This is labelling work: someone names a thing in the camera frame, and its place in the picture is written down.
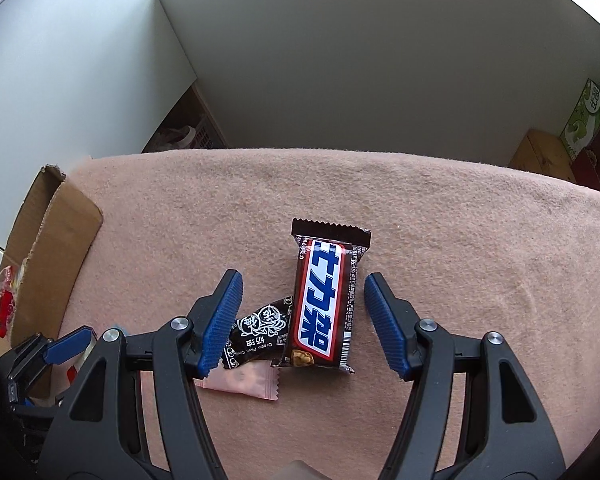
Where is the green printed carton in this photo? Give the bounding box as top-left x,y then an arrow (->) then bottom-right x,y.
559,77 -> 600,162

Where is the small black candy packet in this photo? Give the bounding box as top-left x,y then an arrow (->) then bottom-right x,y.
222,296 -> 295,370

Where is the white cabinet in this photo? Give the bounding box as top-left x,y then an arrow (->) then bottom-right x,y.
0,0 -> 200,251

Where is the pale pink snack packet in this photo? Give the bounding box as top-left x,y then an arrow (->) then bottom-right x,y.
194,360 -> 282,402

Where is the red and clear snack packet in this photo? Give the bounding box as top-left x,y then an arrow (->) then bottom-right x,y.
0,265 -> 21,338

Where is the cardboard box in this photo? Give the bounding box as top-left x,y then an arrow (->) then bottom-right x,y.
0,164 -> 104,396

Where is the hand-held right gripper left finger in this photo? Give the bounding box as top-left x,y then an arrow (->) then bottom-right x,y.
40,269 -> 244,480

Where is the white plastic basket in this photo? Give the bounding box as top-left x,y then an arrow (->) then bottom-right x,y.
152,112 -> 221,151

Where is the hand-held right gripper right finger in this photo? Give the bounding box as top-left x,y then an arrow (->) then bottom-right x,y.
363,272 -> 568,480

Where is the brown cardboard carton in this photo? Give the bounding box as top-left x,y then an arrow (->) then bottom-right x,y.
508,129 -> 578,184

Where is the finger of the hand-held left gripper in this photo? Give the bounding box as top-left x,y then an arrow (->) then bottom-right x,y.
43,325 -> 96,365
6,332 -> 54,387

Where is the brown chocolate bar blue lettering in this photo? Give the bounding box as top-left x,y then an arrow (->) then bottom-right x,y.
271,218 -> 372,375

